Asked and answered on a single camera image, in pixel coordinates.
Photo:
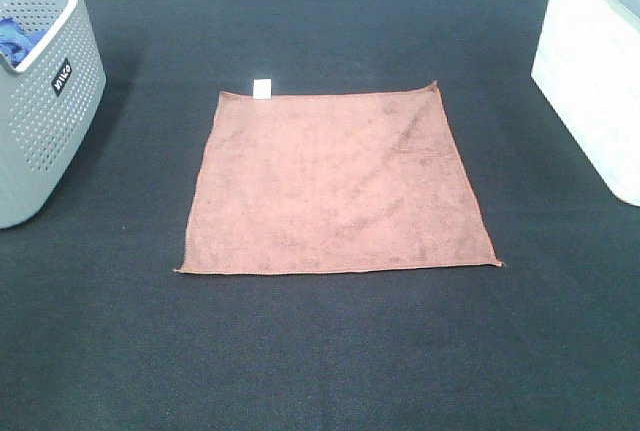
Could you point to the grey perforated laundry basket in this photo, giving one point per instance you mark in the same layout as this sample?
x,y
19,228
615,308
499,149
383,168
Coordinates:
x,y
48,102

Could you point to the blue cloth in basket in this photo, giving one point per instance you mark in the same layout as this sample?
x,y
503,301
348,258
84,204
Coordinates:
x,y
16,44

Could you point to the black table mat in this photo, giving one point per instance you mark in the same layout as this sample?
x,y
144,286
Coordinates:
x,y
100,330

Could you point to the white plastic storage bin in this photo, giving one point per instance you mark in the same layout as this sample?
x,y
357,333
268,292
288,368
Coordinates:
x,y
587,67

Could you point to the brown microfibre towel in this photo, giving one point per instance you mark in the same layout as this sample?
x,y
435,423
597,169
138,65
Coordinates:
x,y
314,184

